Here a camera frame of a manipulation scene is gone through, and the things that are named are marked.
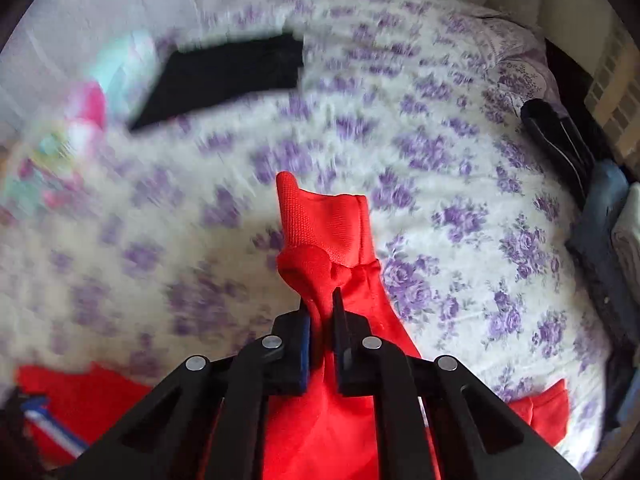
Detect black garment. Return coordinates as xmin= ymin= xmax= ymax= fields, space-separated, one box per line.
xmin=520 ymin=97 xmax=598 ymax=211

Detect red pants with striped side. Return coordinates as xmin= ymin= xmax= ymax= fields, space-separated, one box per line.
xmin=15 ymin=171 xmax=571 ymax=480

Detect colourful printed pillow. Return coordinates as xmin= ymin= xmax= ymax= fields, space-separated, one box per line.
xmin=0 ymin=30 xmax=161 ymax=221

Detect black folded cloth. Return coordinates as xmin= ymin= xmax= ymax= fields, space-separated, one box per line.
xmin=127 ymin=31 xmax=306 ymax=133

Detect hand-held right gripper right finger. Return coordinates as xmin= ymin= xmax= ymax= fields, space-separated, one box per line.
xmin=331 ymin=287 xmax=583 ymax=480

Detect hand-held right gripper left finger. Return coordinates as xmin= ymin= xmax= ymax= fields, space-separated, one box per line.
xmin=50 ymin=297 xmax=313 ymax=480

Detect blue jeans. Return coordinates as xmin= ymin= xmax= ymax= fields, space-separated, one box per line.
xmin=565 ymin=160 xmax=640 ymax=341

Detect purple floral pillow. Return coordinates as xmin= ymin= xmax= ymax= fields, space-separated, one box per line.
xmin=470 ymin=10 xmax=561 ymax=126

